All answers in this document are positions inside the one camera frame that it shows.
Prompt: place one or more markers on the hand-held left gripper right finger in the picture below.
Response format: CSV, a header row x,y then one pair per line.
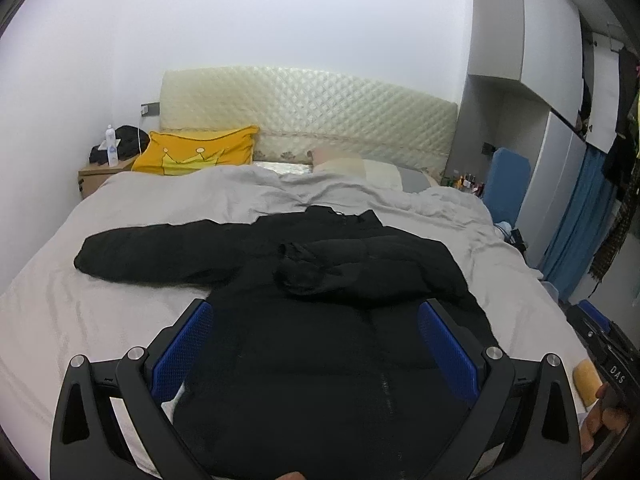
x,y
447,352

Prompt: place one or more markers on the group of small bottles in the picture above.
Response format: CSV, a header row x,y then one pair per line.
x,y
465,181

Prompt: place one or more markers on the yellow white bolster pillow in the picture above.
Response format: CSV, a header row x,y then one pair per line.
x,y
586,382

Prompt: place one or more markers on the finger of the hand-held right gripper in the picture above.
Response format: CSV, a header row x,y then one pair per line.
x,y
592,317

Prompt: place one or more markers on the cream quilted headboard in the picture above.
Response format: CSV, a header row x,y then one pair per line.
x,y
310,110

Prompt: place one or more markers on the light blue cloth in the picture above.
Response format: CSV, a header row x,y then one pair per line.
x,y
502,229

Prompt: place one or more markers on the blue covered chair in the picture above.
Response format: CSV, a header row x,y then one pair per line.
x,y
502,185

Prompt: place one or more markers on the dark hanging clothes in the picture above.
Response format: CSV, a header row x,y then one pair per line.
x,y
622,125

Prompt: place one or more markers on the blue curtain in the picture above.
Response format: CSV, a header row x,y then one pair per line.
x,y
575,220

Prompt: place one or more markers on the person's right hand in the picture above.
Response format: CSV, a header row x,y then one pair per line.
x,y
607,417

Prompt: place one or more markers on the wooden nightstand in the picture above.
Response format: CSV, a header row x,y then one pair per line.
x,y
95,177

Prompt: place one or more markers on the grey wall socket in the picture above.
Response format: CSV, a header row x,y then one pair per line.
x,y
149,109

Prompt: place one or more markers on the white plastic bottle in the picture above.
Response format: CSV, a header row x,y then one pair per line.
x,y
111,147

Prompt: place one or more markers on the black puffer jacket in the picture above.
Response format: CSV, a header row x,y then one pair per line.
x,y
320,340

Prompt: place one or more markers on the yellow crown print pillow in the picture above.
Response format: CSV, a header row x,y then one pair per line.
x,y
200,152

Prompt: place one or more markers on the grey cream striped pillow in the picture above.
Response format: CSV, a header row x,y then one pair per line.
x,y
395,175

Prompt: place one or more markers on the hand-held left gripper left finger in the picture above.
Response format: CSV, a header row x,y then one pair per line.
x,y
182,350

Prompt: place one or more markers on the white plastic bag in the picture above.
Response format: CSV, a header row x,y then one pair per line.
x,y
555,291

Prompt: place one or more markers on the black bag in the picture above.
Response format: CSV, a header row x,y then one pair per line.
x,y
131,142

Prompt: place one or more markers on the beige pillow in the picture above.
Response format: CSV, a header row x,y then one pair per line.
x,y
335,157

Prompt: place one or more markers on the white grey wardrobe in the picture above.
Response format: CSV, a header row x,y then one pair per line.
x,y
545,35

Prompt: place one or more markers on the bed with grey sheet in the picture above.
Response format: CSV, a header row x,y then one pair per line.
x,y
150,200

